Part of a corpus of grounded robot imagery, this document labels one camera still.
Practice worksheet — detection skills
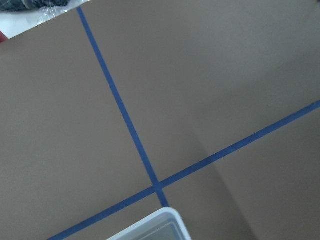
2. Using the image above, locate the clear plastic bin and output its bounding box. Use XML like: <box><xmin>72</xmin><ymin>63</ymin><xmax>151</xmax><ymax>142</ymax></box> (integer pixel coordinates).
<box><xmin>109</xmin><ymin>207</ymin><xmax>192</xmax><ymax>240</ymax></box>

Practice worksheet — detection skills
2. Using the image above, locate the clear plastic wrap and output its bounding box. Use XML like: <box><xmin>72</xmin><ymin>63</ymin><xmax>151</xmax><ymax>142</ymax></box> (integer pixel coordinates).
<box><xmin>36</xmin><ymin>0</ymin><xmax>88</xmax><ymax>26</ymax></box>

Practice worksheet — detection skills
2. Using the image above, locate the folded dark blue umbrella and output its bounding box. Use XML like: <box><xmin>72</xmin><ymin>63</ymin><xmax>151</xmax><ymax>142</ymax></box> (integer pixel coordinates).
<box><xmin>0</xmin><ymin>0</ymin><xmax>69</xmax><ymax>12</ymax></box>

